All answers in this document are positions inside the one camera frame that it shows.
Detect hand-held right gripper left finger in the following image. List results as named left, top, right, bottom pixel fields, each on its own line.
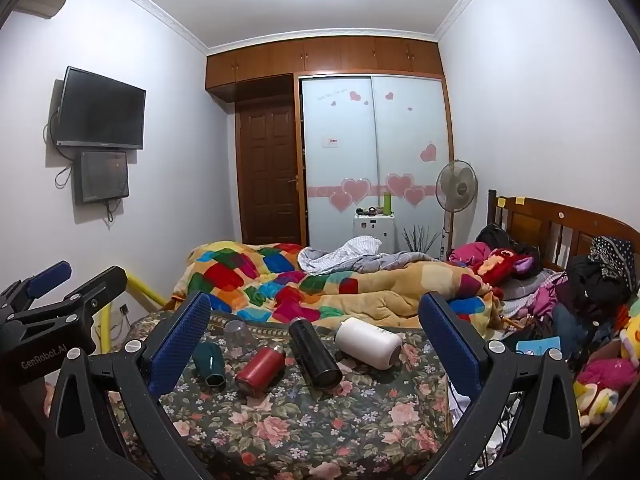
left=44, top=291, right=217, bottom=480

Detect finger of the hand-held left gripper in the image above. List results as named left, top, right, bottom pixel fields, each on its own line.
left=7, top=265, right=129, bottom=335
left=0, top=260, right=74, bottom=321

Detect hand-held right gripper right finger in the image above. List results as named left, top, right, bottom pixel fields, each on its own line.
left=414, top=291, right=586, bottom=480

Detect dark green faceted cup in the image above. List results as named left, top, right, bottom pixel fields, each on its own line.
left=192, top=341, right=229, bottom=390

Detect clear glass cup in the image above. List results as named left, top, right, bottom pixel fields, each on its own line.
left=222, top=319, right=261, bottom=359

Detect red insulated cup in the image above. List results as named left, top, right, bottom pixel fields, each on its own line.
left=235, top=345, right=287, bottom=395

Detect white cup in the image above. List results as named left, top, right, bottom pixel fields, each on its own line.
left=334, top=317, right=403, bottom=372

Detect black tumbler cup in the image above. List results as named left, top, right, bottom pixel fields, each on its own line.
left=288, top=318, right=344, bottom=390

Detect light blue box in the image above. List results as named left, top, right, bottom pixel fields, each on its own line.
left=515, top=337, right=564, bottom=362

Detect pink cloth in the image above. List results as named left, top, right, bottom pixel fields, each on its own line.
left=447, top=241, right=494, bottom=267

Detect colourful patchwork blanket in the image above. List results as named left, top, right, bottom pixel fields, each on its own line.
left=172, top=242, right=504, bottom=334

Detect red plush toy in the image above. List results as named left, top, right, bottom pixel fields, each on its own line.
left=472, top=247, right=539, bottom=287

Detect dried grass plant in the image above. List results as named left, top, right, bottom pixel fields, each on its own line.
left=402, top=225, right=444, bottom=262

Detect black bag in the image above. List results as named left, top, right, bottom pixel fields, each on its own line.
left=475, top=223, right=522, bottom=252

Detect grey striped cloth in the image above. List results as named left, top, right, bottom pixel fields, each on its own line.
left=297, top=236, right=442, bottom=276

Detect small white cabinet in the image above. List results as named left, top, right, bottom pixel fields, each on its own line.
left=353, top=212, right=396, bottom=254

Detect floral bed cover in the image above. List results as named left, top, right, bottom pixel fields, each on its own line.
left=107, top=309, right=482, bottom=480

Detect yellow and white plush toy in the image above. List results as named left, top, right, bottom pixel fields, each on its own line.
left=572, top=380, right=622, bottom=429

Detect pink plush toy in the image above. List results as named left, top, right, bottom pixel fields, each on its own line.
left=577, top=357, right=639, bottom=394

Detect wooden headboard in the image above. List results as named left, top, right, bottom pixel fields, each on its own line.
left=487, top=189, right=640, bottom=281

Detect pile of dark clothes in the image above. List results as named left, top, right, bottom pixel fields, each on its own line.
left=566, top=255, right=634, bottom=307

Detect standing fan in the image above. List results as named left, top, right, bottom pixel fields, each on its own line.
left=434, top=160, right=480, bottom=262

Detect dark dotted scarf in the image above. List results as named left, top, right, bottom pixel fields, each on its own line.
left=587, top=236, right=639, bottom=282

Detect brown wooden door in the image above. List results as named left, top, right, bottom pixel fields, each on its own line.
left=236, top=74, right=304, bottom=247

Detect sliding wardrobe with heart stickers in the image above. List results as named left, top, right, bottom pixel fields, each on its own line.
left=298, top=74, right=454, bottom=262

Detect wooden overhead cabinet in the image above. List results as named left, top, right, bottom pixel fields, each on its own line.
left=205, top=36, right=446, bottom=104

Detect yellow metal rail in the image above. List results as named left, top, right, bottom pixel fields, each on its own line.
left=97, top=270, right=169, bottom=357

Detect small grey wall monitor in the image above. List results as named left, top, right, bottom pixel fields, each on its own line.
left=75, top=151, right=130, bottom=205

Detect wall-mounted black television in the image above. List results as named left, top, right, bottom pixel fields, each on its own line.
left=55, top=66, right=147, bottom=151

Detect wall air conditioner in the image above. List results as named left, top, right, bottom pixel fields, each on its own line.
left=15, top=0, right=66, bottom=20

